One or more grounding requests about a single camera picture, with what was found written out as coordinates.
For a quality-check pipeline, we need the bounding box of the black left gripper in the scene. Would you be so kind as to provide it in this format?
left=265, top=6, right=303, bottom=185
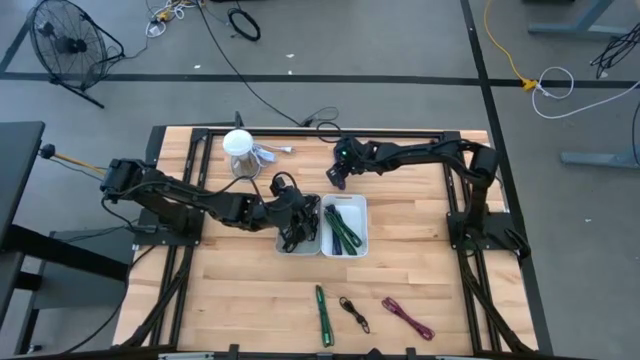
left=249, top=192, right=321, bottom=247

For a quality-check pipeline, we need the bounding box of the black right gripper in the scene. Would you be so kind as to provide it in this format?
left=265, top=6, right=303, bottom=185
left=325, top=137, right=384, bottom=192

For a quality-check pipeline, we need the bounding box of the black USB cable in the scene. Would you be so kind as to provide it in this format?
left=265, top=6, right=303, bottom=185
left=279, top=227, right=311, bottom=255
left=338, top=295, right=372, bottom=335
left=302, top=219, right=322, bottom=246

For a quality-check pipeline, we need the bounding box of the magenta braided USB cable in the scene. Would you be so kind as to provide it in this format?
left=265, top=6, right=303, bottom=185
left=380, top=296, right=437, bottom=342

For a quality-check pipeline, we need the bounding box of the white plastic bin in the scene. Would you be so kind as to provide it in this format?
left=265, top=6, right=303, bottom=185
left=320, top=193, right=370, bottom=259
left=274, top=193, right=323, bottom=257

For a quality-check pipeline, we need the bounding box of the clear cup with white lid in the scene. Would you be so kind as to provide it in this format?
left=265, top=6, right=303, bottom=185
left=221, top=128, right=257, bottom=180

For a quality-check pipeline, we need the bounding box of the grey desk leg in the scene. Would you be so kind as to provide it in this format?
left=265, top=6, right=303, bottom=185
left=559, top=102, right=640, bottom=170
left=527, top=0, right=640, bottom=39

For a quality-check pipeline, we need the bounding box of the yellow rod with black knob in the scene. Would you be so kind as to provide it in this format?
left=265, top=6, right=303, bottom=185
left=38, top=143, right=109, bottom=176

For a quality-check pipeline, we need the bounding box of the black desk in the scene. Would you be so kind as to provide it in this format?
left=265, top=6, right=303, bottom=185
left=0, top=120, right=131, bottom=356

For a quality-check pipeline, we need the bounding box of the black floor fan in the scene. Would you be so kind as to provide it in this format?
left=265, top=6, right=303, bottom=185
left=27, top=0, right=126, bottom=110

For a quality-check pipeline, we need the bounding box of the black looped cable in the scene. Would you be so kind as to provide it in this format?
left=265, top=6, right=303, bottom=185
left=298, top=105, right=343, bottom=145

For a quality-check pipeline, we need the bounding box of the white lamp cord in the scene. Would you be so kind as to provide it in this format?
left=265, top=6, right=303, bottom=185
left=249, top=142, right=295, bottom=169

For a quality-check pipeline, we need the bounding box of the black aluminium table frame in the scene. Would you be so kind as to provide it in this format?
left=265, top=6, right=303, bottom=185
left=113, top=124, right=555, bottom=360

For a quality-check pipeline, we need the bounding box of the long black floor cable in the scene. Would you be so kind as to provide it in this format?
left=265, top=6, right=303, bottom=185
left=196, top=0, right=307, bottom=127

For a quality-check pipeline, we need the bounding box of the black coiled floor cable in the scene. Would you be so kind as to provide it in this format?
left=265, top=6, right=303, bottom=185
left=227, top=6, right=263, bottom=43

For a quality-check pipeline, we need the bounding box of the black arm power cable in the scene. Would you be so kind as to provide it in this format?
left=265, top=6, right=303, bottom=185
left=59, top=189, right=156, bottom=355

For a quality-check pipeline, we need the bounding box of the yellow extension cord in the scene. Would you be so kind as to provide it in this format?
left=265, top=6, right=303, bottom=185
left=482, top=0, right=540, bottom=93

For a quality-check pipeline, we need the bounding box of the white floor cable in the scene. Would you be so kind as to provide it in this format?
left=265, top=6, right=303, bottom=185
left=530, top=65, right=640, bottom=121

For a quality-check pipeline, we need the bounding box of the white power strip with cords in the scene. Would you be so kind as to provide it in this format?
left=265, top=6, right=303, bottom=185
left=144, top=0, right=187, bottom=40

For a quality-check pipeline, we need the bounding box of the black floor cable bundle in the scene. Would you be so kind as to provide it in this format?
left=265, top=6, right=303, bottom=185
left=588, top=22, right=640, bottom=80

